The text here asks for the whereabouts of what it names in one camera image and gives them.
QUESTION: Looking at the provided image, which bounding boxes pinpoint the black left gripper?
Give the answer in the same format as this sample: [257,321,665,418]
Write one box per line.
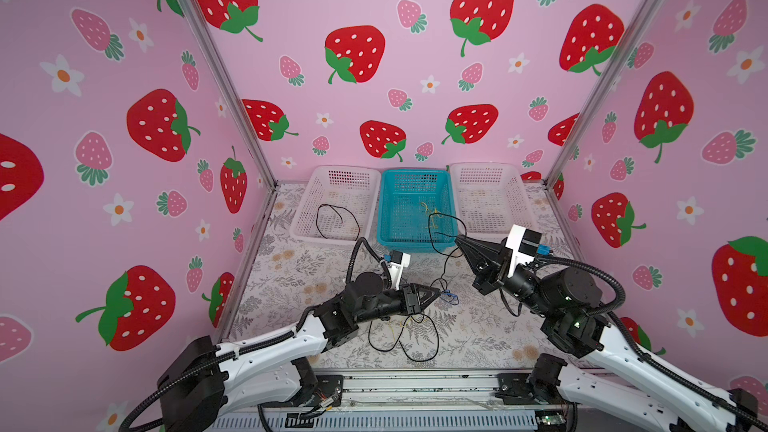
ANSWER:
[354,283,439,328]

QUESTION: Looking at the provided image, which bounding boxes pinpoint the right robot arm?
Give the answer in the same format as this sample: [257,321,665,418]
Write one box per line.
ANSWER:
[455,226,767,431]

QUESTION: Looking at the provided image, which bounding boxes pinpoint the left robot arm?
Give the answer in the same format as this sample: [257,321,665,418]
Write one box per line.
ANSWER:
[119,272,441,431]

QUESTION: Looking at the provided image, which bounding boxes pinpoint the right white plastic basket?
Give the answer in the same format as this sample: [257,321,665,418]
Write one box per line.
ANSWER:
[448,163,539,242]

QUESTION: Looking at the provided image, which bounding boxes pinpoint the white plastic basket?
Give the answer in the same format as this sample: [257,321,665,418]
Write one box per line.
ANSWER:
[448,163,539,242]
[289,166,381,246]

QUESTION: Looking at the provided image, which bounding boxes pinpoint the teal plastic basket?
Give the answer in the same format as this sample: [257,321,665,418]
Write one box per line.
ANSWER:
[376,169,459,253]

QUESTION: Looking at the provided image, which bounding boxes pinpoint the left white plastic basket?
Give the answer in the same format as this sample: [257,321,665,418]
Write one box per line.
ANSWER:
[289,166,381,246]

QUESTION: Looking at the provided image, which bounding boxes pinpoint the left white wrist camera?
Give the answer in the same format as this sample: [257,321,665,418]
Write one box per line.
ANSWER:
[385,250,411,290]

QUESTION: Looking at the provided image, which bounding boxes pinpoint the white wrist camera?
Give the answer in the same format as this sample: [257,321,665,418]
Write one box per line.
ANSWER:
[385,250,411,290]
[505,225,551,278]

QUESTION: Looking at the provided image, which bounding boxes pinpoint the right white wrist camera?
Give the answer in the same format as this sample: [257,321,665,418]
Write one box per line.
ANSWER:
[505,225,551,278]

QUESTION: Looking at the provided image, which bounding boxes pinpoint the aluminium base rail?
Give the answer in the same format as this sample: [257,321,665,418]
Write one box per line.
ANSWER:
[179,368,661,432]

